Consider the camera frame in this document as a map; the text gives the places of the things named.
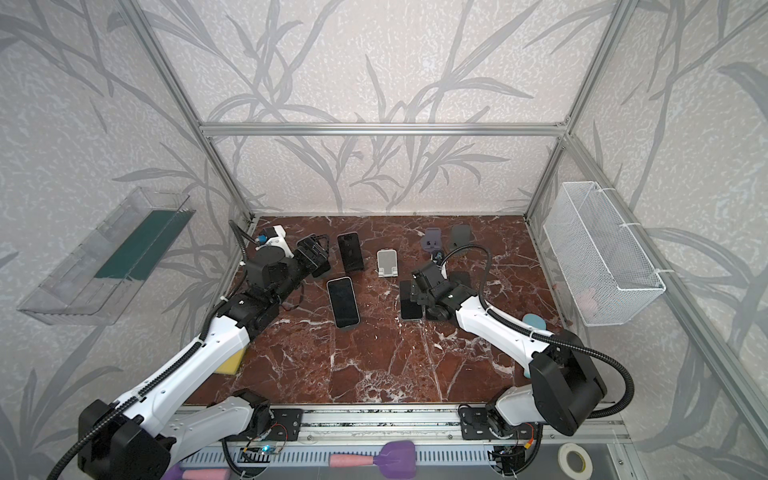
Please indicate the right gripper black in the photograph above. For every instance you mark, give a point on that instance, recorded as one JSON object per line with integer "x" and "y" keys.
{"x": 422, "y": 288}

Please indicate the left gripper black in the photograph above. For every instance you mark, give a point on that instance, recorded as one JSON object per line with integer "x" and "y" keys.
{"x": 312, "y": 253}

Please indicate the black smartphone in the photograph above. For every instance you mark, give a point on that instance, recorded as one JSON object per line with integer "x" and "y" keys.
{"x": 439, "y": 313}
{"x": 461, "y": 278}
{"x": 350, "y": 252}

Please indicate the large smartphone silver edge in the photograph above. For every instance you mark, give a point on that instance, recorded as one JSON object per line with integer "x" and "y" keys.
{"x": 343, "y": 302}

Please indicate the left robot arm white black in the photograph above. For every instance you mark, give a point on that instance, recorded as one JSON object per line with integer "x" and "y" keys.
{"x": 137, "y": 436}

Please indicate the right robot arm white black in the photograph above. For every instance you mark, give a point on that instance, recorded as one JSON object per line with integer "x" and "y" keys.
{"x": 565, "y": 386}

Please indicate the grey round phone stand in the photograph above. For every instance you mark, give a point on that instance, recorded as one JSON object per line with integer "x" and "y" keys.
{"x": 431, "y": 241}

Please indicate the grey front phone stand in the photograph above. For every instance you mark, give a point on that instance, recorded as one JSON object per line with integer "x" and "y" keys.
{"x": 461, "y": 235}

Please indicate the white phone stand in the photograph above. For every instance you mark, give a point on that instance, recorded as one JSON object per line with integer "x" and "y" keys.
{"x": 387, "y": 263}

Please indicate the yellow sponge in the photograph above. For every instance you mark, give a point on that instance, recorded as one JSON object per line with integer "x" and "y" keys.
{"x": 232, "y": 365}

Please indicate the purple pink toy spatula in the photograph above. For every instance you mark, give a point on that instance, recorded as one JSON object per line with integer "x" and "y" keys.
{"x": 395, "y": 460}

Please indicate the white tape roll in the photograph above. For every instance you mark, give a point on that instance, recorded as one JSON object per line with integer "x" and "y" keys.
{"x": 575, "y": 462}

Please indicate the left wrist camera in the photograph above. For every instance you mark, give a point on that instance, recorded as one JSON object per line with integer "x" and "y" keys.
{"x": 274, "y": 236}

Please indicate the teal brush handle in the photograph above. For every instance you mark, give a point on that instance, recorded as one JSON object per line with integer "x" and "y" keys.
{"x": 535, "y": 324}

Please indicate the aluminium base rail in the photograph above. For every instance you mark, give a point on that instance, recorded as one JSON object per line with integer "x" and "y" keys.
{"x": 424, "y": 424}

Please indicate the white wire mesh basket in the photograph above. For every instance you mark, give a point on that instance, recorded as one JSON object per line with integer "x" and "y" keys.
{"x": 609, "y": 276}

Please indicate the clear plastic wall shelf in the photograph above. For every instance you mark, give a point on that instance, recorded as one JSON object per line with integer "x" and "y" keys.
{"x": 95, "y": 283}

